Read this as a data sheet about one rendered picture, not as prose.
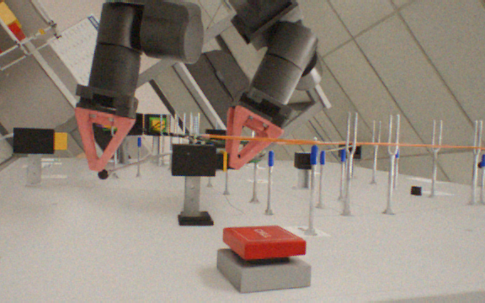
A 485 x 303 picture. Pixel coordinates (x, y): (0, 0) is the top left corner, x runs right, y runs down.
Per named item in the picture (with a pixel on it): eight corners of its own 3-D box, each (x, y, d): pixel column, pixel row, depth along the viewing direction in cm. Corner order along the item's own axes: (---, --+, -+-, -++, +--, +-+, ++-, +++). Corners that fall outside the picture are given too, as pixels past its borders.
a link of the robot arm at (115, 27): (119, 7, 58) (94, -9, 53) (167, 14, 56) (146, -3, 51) (110, 60, 58) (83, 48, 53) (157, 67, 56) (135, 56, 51)
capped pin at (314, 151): (301, 233, 48) (305, 136, 48) (311, 232, 49) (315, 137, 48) (310, 236, 47) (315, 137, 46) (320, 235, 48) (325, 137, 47)
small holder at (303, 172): (308, 184, 92) (310, 151, 91) (317, 191, 83) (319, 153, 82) (286, 183, 92) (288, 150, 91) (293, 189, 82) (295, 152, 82)
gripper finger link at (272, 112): (247, 174, 63) (276, 116, 63) (258, 180, 56) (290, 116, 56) (205, 153, 61) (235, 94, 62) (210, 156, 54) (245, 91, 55)
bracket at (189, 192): (181, 208, 60) (182, 172, 59) (198, 209, 60) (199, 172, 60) (183, 215, 55) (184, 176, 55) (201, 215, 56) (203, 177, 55)
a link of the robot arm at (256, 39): (226, 15, 61) (277, -24, 60) (250, 49, 72) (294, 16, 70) (270, 79, 57) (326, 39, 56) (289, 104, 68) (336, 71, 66)
